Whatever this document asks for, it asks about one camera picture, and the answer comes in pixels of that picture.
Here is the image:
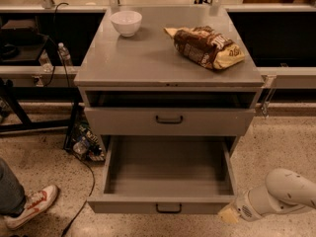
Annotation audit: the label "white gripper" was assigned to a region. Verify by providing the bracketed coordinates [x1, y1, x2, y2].
[218, 192, 262, 224]

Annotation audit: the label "grey drawer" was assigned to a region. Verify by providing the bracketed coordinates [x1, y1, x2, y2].
[85, 108, 255, 136]
[88, 136, 237, 214]

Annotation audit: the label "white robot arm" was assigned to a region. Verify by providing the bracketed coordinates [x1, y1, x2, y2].
[218, 168, 316, 223]

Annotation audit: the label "grey drawer cabinet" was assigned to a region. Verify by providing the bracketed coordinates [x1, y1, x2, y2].
[75, 6, 263, 149]

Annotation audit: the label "grey top drawer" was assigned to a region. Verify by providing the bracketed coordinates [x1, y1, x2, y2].
[85, 108, 255, 136]

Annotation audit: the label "snack bags on floor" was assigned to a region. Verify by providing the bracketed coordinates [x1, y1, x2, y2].
[71, 121, 105, 162]

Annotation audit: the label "brown yellow chip bag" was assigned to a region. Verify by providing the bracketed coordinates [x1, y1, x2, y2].
[164, 26, 245, 70]

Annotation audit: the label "white red sneaker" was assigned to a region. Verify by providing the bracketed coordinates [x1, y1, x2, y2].
[4, 185, 58, 230]

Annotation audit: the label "white bowl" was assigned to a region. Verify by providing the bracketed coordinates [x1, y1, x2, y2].
[110, 11, 142, 37]

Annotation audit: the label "blue jeans leg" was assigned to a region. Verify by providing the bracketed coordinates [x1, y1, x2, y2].
[0, 158, 26, 217]

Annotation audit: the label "clear water bottle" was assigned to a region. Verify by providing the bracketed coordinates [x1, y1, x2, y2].
[58, 42, 73, 67]

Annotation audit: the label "black floor cable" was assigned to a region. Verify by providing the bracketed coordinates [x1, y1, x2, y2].
[60, 155, 97, 237]

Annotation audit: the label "black stand frame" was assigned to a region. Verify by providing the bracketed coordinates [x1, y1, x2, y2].
[0, 78, 82, 150]

